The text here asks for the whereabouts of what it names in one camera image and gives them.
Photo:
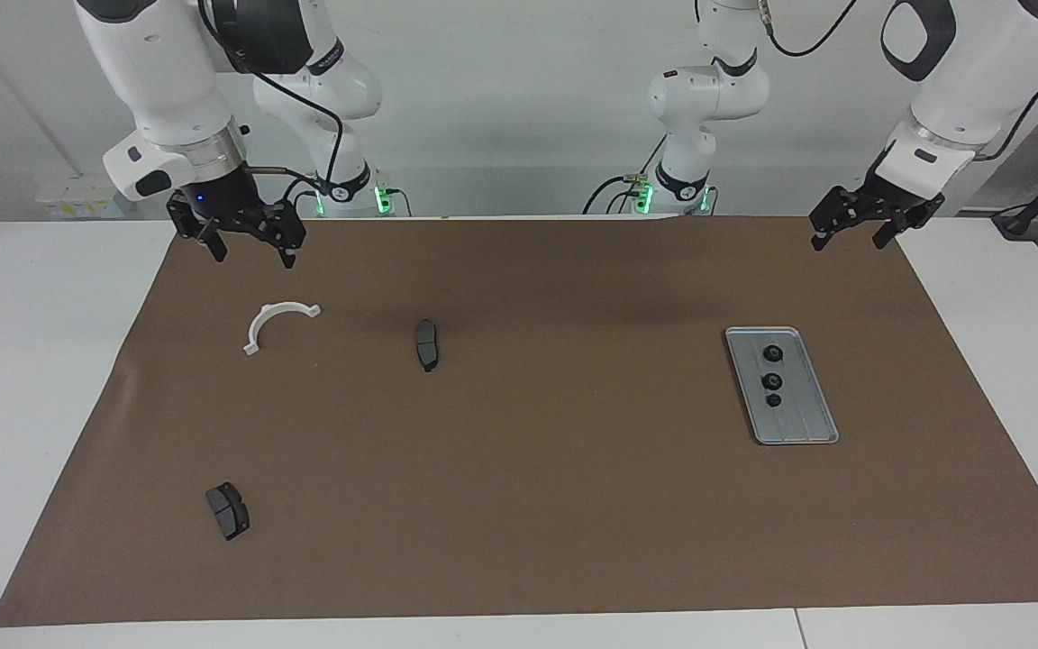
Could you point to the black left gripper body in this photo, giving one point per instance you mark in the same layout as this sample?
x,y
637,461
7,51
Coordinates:
x,y
902,194

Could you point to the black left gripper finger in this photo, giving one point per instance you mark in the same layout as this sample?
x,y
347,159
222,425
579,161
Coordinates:
x,y
839,212
902,227

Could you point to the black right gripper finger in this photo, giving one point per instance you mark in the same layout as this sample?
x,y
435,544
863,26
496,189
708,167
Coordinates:
x,y
285,225
190,227

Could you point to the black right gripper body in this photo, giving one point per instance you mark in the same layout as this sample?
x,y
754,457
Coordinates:
x,y
217,203

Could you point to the small black nut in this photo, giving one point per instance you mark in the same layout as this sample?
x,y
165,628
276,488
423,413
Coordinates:
x,y
771,381

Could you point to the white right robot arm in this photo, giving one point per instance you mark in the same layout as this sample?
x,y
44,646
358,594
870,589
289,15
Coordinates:
x,y
159,81

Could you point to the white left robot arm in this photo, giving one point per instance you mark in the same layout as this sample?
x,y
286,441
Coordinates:
x,y
960,90

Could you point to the silver metal tray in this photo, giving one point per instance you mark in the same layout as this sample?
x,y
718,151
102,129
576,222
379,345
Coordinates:
x,y
798,424

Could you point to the dark grey brake pad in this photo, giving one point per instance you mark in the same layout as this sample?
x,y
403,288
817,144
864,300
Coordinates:
x,y
228,510
426,344

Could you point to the brown paper table mat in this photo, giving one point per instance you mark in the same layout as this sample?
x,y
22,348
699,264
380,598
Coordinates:
x,y
519,505

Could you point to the white curved plastic bracket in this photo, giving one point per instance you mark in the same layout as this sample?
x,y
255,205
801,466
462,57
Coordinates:
x,y
258,324

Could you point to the white wall socket box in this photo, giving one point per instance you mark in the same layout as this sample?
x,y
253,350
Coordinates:
x,y
77,196

